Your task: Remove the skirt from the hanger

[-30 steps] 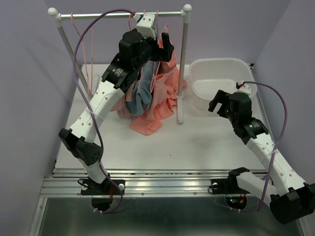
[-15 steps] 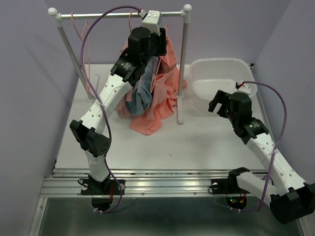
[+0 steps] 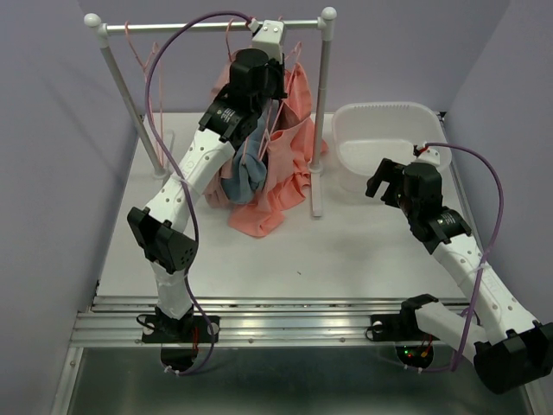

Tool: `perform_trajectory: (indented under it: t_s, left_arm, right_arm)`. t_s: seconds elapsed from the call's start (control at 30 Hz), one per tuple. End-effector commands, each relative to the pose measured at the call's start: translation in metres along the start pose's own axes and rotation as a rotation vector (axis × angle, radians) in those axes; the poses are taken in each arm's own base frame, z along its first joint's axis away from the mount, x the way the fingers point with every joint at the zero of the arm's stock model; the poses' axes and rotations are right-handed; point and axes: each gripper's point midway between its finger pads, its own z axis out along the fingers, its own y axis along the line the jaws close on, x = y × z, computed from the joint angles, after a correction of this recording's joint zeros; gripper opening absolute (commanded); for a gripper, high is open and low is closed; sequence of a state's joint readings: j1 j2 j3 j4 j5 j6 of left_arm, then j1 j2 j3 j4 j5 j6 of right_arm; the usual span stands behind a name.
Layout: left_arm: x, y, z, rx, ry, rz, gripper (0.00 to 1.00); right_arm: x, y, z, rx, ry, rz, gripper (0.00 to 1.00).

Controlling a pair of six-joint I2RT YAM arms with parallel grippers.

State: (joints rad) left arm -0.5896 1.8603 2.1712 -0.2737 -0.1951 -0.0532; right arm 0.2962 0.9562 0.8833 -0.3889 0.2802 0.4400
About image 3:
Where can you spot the pink hanger with blue garment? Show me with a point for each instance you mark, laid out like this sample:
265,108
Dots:
254,144

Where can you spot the dusty pink garment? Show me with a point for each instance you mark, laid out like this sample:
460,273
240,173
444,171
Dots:
215,195

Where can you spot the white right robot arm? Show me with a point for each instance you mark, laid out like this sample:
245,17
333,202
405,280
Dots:
506,344

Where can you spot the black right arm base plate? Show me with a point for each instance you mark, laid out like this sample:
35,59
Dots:
395,328

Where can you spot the pink hanger with dusty garment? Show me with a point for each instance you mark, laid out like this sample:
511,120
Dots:
227,40

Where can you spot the aluminium mounting rail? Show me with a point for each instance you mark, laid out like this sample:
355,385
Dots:
110,322

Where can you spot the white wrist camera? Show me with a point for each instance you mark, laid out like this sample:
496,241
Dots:
424,154
269,39

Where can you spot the white plastic basket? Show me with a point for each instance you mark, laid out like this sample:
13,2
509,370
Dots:
366,133

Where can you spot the blue grey garment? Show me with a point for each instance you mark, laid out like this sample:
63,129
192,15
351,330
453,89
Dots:
247,179

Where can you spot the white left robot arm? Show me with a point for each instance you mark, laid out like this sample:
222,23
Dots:
159,227

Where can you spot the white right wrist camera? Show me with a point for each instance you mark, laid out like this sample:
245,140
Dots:
424,154

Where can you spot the salmon pink skirt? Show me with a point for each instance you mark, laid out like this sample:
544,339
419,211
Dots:
290,150

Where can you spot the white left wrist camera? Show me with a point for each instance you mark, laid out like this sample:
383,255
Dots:
269,39

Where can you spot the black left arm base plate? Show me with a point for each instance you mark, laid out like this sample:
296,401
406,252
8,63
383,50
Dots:
190,329

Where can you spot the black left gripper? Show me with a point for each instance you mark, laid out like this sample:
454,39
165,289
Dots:
278,68

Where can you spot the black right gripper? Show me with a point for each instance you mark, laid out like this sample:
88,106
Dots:
384,171

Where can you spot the white metal clothes rack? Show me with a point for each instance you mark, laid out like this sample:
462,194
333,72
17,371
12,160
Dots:
324,23

